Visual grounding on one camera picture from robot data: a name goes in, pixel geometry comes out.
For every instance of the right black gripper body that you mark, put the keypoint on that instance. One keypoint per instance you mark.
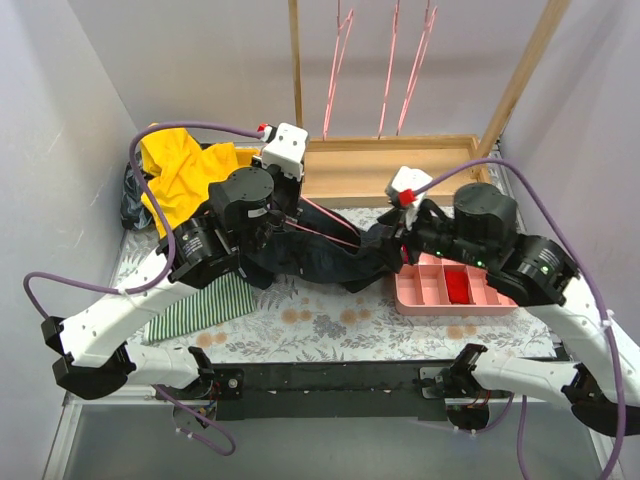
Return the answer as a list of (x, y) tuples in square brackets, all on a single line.
[(398, 240)]

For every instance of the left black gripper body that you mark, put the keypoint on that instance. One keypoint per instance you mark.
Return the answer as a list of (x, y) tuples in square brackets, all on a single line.
[(291, 195)]

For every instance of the pink hanger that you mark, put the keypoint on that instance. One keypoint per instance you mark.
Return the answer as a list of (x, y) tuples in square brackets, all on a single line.
[(326, 224), (392, 48), (429, 19), (343, 30)]

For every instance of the dark navy shorts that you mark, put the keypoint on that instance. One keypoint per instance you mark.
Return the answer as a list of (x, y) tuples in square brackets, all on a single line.
[(319, 261)]

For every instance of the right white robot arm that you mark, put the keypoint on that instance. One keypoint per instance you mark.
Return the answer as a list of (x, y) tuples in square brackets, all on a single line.
[(601, 386)]

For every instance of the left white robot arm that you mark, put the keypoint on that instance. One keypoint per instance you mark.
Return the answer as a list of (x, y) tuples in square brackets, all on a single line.
[(96, 357)]

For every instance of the wooden hanger rack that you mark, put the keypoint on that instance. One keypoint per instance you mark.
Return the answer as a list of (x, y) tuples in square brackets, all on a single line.
[(354, 171)]

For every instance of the red folded cloth middle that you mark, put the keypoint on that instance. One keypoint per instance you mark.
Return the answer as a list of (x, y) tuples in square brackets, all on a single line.
[(457, 286)]

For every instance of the pink divided tray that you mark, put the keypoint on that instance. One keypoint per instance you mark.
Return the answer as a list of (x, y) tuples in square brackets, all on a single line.
[(440, 287)]

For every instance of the yellow shirt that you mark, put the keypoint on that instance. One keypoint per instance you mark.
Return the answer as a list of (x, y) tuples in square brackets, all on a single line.
[(181, 170)]

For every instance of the green white striped cloth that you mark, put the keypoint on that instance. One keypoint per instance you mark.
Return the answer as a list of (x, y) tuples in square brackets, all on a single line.
[(225, 299)]

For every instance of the dark patterned garment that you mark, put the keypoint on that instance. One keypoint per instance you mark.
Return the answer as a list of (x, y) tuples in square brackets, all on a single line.
[(134, 215)]

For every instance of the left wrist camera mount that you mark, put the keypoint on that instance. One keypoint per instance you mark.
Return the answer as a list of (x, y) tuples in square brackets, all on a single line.
[(285, 147)]

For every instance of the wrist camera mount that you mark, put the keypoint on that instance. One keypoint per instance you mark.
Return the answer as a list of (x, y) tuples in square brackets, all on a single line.
[(402, 189), (285, 147)]

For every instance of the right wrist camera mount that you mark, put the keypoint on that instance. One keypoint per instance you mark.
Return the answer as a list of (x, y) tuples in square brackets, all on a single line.
[(402, 189)]

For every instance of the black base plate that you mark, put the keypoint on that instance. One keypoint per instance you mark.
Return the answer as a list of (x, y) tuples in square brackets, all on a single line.
[(409, 388)]

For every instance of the aluminium frame rail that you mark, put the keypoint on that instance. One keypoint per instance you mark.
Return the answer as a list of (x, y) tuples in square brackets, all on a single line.
[(133, 436)]

